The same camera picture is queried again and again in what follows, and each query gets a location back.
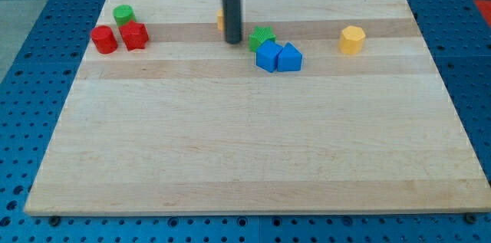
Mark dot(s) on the green star block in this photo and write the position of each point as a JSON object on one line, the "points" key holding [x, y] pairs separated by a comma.
{"points": [[259, 36]]}

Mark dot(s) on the yellow hexagon block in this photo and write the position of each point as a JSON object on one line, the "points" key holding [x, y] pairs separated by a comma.
{"points": [[351, 40]]}

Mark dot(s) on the red star block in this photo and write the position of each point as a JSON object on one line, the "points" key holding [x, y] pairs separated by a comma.
{"points": [[134, 35]]}

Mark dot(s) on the blue cube block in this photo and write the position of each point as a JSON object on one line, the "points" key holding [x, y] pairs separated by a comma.
{"points": [[266, 56]]}

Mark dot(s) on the blue triangular prism block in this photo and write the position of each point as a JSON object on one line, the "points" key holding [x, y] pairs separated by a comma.
{"points": [[289, 59]]}

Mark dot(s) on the light wooden board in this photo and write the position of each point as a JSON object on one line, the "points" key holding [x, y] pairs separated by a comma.
{"points": [[191, 126]]}

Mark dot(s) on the yellow block behind rod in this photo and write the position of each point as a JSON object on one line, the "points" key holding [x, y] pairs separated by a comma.
{"points": [[220, 20]]}

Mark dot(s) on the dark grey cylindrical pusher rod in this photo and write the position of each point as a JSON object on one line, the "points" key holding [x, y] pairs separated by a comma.
{"points": [[232, 21]]}

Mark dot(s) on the green cylinder block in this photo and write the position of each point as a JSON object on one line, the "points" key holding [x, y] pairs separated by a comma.
{"points": [[123, 14]]}

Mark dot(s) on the red cylinder block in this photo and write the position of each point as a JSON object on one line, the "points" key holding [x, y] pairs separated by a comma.
{"points": [[104, 39]]}

